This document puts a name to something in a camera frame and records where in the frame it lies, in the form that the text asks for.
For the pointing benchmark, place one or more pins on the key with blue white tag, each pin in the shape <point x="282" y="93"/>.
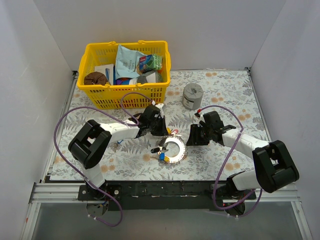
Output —
<point x="117" y="145"/>

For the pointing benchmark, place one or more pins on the blue key tag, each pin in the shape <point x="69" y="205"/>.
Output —
<point x="162" y="157"/>

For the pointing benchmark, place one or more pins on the brown round pouch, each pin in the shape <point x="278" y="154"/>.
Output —
<point x="95" y="78"/>

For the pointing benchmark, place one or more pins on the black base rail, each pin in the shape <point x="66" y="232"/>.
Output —
<point x="160" y="195"/>

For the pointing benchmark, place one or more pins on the light blue chips bag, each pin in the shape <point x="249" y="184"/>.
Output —
<point x="127" y="63"/>

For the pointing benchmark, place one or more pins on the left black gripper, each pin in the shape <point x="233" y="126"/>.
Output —
<point x="161" y="126"/>

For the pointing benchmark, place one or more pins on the floral table mat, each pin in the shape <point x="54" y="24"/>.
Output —
<point x="230" y="93"/>

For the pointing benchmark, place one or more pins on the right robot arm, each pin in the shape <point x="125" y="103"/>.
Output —
<point x="274" y="167"/>

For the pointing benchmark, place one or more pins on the blue green sponge pack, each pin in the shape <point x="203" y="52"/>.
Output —
<point x="151" y="62"/>

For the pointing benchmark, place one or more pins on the white blue box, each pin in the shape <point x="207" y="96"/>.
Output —
<point x="108" y="70"/>

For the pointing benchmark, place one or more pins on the black key tag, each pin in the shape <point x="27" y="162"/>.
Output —
<point x="155" y="150"/>

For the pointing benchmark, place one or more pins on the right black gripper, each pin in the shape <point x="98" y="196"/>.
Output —
<point x="196" y="136"/>

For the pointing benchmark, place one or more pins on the yellow plastic shopping basket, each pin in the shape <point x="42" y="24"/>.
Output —
<point x="132" y="96"/>

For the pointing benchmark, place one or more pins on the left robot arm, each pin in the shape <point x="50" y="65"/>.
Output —
<point x="91" y="142"/>

